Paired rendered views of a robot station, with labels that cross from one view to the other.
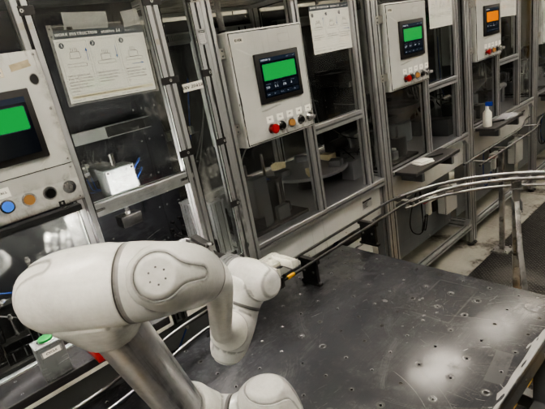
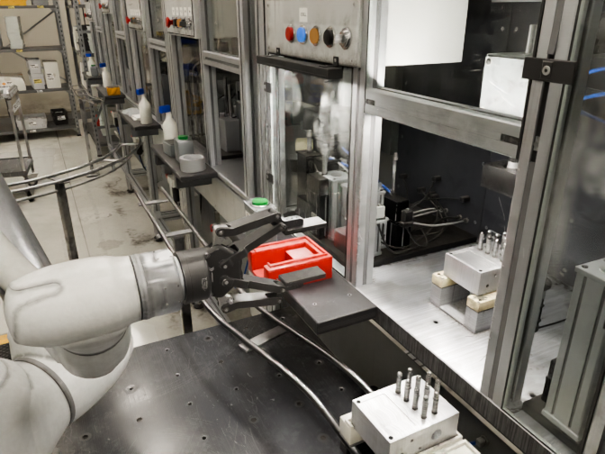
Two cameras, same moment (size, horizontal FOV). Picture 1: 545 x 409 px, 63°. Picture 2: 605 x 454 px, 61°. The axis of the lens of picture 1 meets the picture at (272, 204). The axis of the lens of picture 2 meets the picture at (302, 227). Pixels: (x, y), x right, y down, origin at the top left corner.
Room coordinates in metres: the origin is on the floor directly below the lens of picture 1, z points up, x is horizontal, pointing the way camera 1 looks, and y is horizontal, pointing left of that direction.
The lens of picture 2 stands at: (1.53, -0.41, 1.47)
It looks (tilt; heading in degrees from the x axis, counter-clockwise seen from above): 23 degrees down; 103
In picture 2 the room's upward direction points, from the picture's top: straight up
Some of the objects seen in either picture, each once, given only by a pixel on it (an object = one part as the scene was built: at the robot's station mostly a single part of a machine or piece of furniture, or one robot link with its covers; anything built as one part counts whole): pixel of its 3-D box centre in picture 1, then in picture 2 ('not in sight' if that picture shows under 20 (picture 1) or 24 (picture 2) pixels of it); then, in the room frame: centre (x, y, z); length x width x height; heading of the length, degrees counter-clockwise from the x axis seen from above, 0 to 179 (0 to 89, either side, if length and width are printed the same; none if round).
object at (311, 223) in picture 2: not in sight; (302, 225); (1.37, 0.30, 1.17); 0.07 x 0.03 x 0.01; 39
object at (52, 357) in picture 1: (50, 354); (264, 224); (1.17, 0.74, 0.97); 0.08 x 0.08 x 0.12; 40
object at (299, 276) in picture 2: not in sight; (302, 276); (1.37, 0.30, 1.08); 0.07 x 0.03 x 0.01; 39
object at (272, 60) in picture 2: (17, 224); (295, 60); (1.25, 0.74, 1.37); 0.36 x 0.04 x 0.04; 130
